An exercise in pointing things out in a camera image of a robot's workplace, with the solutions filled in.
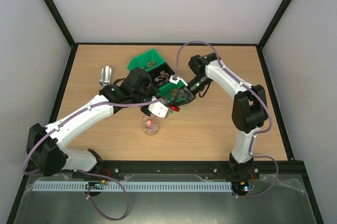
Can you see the black bin with swirl lollipops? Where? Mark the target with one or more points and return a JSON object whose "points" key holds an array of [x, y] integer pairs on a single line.
{"points": [[160, 75]]}

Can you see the light blue cable duct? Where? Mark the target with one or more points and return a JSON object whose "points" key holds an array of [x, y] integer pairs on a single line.
{"points": [[82, 186]]}

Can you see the black frame post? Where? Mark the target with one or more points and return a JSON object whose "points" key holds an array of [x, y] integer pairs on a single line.
{"points": [[273, 23], [60, 22]]}

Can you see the silver metal scoop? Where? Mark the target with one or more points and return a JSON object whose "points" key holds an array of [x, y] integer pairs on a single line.
{"points": [[105, 77]]}

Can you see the clear glass jar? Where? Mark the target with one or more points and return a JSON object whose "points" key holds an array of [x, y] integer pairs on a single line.
{"points": [[150, 124]]}

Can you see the black frame post right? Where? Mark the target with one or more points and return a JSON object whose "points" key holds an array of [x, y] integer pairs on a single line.
{"points": [[273, 23]]}

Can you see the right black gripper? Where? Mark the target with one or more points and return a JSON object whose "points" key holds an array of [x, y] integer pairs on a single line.
{"points": [[186, 94]]}

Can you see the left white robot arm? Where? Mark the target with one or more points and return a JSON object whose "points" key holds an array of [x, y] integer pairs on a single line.
{"points": [[47, 146]]}

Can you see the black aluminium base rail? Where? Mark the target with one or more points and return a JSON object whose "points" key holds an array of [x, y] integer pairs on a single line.
{"points": [[210, 170]]}

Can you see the black frame post left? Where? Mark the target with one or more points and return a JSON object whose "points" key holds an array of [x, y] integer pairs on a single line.
{"points": [[60, 22]]}

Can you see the red jar lid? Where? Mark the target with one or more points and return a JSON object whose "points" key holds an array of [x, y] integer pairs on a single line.
{"points": [[174, 108]]}

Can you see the green bin with lollipops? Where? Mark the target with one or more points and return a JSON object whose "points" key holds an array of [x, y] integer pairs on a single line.
{"points": [[147, 60]]}

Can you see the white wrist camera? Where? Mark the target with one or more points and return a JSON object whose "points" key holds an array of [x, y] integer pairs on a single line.
{"points": [[175, 79], [159, 109]]}

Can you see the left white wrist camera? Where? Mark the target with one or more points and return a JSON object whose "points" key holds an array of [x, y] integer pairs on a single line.
{"points": [[159, 109]]}

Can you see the green bin with gummy candies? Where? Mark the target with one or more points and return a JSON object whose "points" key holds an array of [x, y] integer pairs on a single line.
{"points": [[170, 90]]}

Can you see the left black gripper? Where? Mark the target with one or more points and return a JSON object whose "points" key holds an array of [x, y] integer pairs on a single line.
{"points": [[146, 113]]}

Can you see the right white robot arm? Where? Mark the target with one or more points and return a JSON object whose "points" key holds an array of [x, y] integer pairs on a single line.
{"points": [[249, 110]]}

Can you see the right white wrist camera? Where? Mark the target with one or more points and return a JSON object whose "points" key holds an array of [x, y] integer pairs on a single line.
{"points": [[175, 79]]}

